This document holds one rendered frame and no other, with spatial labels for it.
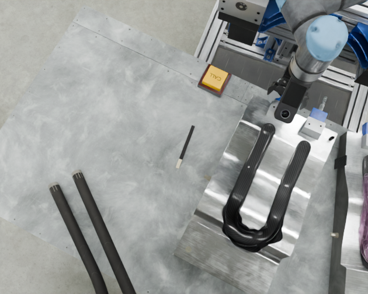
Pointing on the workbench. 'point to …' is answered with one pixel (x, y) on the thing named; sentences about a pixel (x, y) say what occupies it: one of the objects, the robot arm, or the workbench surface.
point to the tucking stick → (185, 147)
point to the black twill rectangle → (340, 162)
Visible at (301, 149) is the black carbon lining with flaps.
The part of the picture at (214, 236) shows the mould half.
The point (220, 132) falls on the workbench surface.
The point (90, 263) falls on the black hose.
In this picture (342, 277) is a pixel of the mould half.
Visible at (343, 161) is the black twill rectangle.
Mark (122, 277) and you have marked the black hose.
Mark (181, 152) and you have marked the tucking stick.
